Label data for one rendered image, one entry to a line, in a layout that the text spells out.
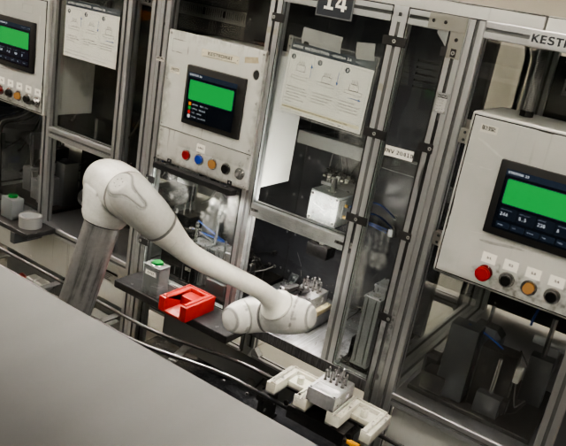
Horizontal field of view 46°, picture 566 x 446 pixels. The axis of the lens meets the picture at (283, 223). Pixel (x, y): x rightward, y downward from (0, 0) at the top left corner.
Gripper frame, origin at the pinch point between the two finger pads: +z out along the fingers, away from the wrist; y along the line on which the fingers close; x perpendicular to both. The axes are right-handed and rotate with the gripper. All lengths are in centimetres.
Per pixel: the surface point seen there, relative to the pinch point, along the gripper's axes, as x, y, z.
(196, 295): 31.4, -8.1, -17.7
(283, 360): 65, -86, 126
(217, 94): 36, 63, -25
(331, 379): -30.1, -9.9, -25.1
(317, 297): -4.7, 1.9, 3.7
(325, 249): -3.1, 19.5, 2.5
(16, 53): 142, 56, -25
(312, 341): -10.9, -10.4, -4.2
